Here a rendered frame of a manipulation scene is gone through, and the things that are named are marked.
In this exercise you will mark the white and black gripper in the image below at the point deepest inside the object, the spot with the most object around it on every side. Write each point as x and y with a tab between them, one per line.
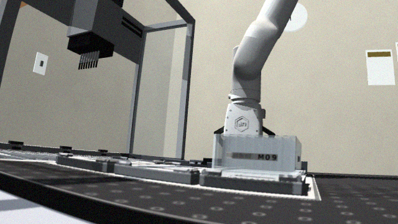
244	117

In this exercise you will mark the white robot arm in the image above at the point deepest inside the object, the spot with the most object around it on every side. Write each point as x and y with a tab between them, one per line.
250	56

